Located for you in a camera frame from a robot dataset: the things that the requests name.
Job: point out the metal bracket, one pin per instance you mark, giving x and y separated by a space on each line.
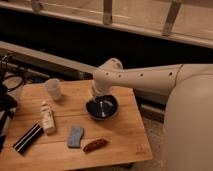
107 12
36 5
171 17

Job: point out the metal bracket middle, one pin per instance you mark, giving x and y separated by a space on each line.
107 12

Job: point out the metal bracket right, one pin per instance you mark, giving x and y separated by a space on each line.
171 17

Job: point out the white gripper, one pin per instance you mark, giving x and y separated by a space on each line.
96 92

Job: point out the blue sponge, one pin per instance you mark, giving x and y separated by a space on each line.
75 136

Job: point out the white squeeze bottle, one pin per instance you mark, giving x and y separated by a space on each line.
47 120

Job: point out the grey metal rail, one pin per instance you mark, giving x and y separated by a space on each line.
44 60

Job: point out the brown snack bar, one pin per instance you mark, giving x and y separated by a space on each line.
94 145

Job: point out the metal bracket left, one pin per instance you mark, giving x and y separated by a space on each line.
36 5

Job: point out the black equipment at left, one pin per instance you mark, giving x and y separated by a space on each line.
7 103

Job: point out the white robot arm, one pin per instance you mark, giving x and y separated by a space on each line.
188 124

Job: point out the dark blue bowl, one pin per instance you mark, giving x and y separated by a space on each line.
103 107

